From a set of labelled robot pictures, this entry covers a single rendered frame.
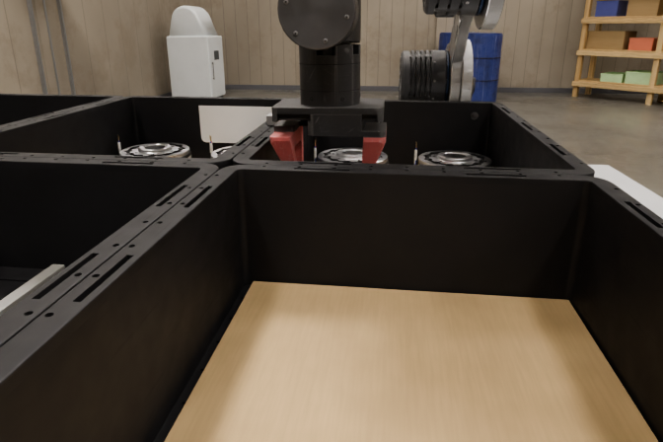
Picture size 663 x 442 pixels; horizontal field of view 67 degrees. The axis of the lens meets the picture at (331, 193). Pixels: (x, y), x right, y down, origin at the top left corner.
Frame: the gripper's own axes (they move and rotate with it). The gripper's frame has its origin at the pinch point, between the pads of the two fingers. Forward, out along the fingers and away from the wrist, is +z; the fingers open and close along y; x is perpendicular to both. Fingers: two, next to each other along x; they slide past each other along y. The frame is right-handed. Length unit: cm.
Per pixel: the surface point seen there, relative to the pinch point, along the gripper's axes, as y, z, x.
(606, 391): 19.1, 5.1, -21.2
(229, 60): -271, 36, 813
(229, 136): -20.2, 0.7, 29.9
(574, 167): 20.7, -4.9, -6.5
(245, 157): -6.8, -5.3, -6.4
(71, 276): -8.6, -5.3, -28.7
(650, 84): 364, 63, 703
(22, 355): -6.8, -5.2, -34.3
